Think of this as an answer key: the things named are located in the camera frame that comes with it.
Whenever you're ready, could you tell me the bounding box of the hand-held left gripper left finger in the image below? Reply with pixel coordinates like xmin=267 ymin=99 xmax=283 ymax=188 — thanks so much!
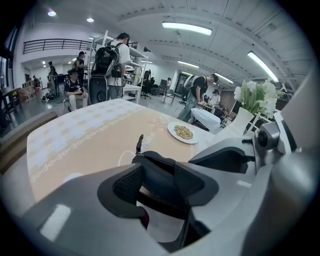
xmin=14 ymin=162 xmax=173 ymax=256

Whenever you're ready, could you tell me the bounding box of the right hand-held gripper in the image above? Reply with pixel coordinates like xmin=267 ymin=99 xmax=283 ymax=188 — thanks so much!
xmin=188 ymin=71 xmax=318 ymax=236

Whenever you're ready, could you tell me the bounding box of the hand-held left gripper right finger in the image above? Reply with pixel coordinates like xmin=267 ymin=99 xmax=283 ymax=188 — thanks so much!
xmin=174 ymin=162 xmax=310 ymax=256

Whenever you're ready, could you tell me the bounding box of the white chair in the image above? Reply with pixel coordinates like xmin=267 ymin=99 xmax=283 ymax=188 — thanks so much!
xmin=217 ymin=106 xmax=255 ymax=139

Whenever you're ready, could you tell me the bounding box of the white covered table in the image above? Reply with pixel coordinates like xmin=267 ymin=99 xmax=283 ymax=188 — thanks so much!
xmin=190 ymin=107 xmax=223 ymax=133

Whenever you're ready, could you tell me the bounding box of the white plate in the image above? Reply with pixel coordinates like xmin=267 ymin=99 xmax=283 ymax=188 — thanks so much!
xmin=166 ymin=121 xmax=200 ymax=145

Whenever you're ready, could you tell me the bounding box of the pile of roasted nuts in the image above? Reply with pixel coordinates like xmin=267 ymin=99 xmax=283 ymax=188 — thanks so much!
xmin=173 ymin=124 xmax=195 ymax=140

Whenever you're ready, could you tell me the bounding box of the white flower bouquet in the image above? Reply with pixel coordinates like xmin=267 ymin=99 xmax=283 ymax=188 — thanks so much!
xmin=233 ymin=79 xmax=286 ymax=119

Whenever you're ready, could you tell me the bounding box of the ceiling tube light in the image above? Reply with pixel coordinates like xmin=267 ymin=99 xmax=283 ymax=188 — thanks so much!
xmin=177 ymin=59 xmax=200 ymax=69
xmin=214 ymin=71 xmax=235 ymax=85
xmin=161 ymin=20 xmax=213 ymax=36
xmin=246 ymin=50 xmax=280 ymax=83

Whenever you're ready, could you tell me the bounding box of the grey backpack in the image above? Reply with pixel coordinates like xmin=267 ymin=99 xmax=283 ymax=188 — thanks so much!
xmin=182 ymin=74 xmax=200 ymax=93

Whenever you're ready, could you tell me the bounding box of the grey chair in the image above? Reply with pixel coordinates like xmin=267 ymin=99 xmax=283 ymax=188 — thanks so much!
xmin=162 ymin=87 xmax=176 ymax=106

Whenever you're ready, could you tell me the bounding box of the beige checked tablecloth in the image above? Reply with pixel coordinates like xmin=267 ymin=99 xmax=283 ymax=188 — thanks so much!
xmin=25 ymin=97 xmax=251 ymax=204

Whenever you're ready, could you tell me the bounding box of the black office chair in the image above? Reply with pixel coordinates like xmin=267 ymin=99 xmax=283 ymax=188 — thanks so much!
xmin=139 ymin=70 xmax=154 ymax=100

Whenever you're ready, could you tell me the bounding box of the white shelf rack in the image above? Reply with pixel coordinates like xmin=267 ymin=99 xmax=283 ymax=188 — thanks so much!
xmin=87 ymin=29 xmax=154 ymax=105

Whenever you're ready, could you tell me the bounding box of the black rolling speaker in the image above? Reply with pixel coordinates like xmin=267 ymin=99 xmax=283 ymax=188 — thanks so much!
xmin=88 ymin=75 xmax=109 ymax=106

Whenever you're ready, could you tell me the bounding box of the wooden crate shelf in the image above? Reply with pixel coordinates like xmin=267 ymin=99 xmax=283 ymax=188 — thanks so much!
xmin=16 ymin=79 xmax=42 ymax=103

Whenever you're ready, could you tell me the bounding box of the black backpack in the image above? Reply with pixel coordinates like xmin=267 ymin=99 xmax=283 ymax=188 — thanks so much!
xmin=90 ymin=42 xmax=124 ymax=76

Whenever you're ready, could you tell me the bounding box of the black balcony railing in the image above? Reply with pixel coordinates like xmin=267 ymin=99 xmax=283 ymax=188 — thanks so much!
xmin=22 ymin=38 xmax=94 ymax=56

